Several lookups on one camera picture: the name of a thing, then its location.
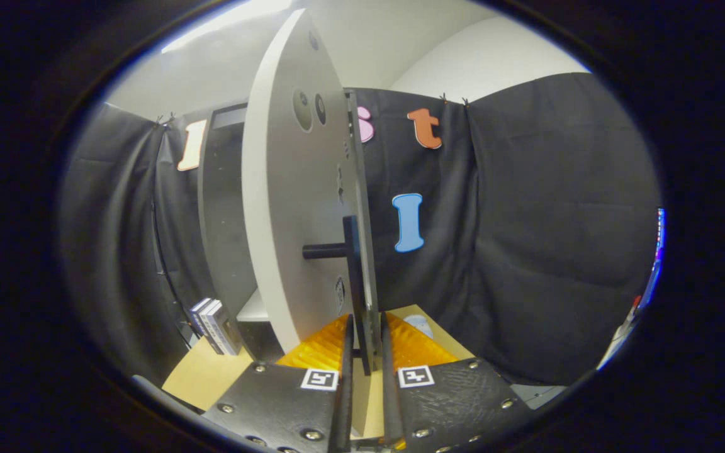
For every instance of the white spine book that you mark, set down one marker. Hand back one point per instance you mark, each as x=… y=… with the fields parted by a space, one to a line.
x=209 y=318
x=225 y=335

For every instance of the black backdrop cloth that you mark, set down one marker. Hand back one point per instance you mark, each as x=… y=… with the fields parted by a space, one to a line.
x=557 y=220

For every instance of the white cabinet door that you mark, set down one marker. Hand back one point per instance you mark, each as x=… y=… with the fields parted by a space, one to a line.
x=287 y=207

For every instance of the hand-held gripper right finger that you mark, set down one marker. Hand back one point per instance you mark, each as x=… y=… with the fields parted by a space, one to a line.
x=391 y=402

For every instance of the white blue squeeze tube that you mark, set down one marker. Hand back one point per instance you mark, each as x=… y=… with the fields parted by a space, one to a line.
x=419 y=326

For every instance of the white cabinet shelf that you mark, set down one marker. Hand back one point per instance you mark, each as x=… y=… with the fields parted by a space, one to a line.
x=255 y=311

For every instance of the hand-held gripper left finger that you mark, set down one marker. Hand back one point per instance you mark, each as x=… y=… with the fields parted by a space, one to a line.
x=343 y=402

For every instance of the grey cabinet body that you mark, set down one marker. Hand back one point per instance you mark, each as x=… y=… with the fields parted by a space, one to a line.
x=230 y=220

